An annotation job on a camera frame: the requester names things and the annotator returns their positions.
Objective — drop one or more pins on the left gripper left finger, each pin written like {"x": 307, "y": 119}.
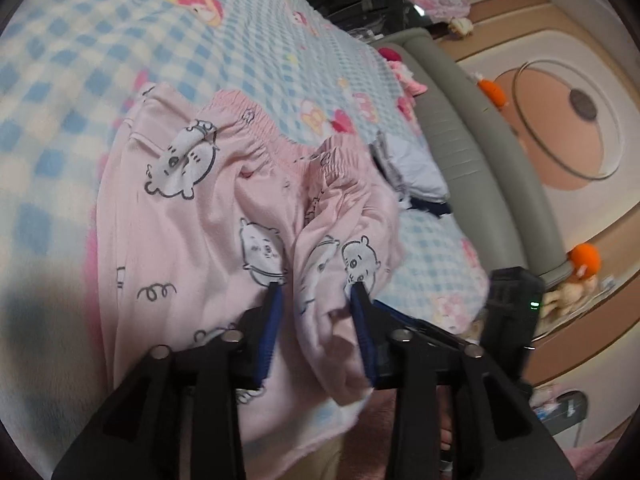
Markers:
{"x": 136, "y": 433}

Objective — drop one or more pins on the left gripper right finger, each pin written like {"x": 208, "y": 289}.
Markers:
{"x": 495, "y": 433}

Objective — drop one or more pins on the pink cartoon pajama pants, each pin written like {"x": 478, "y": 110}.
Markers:
{"x": 199, "y": 211}

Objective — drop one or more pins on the folded white grey clothes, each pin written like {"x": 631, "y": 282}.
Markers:
{"x": 412, "y": 173}

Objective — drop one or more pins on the person's right hand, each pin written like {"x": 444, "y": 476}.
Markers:
{"x": 445, "y": 418}

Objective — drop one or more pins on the orange plush toy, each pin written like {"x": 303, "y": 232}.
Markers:
{"x": 586, "y": 260}

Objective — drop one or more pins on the grey padded headboard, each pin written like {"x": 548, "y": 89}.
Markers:
{"x": 495, "y": 194}

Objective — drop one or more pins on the pink plush toy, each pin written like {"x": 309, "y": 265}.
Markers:
{"x": 411, "y": 88}

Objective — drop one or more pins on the blue checkered bed blanket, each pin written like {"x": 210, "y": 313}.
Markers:
{"x": 70, "y": 70}

